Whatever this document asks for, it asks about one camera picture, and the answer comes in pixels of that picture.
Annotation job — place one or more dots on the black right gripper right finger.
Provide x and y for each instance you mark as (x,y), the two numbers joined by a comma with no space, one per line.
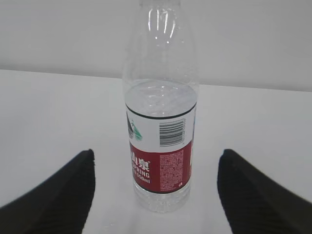
(253,203)

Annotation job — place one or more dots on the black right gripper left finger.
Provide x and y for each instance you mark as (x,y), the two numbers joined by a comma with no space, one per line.
(59,205)

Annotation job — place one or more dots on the clear water bottle red label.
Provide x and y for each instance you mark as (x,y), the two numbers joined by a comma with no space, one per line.
(160,87)

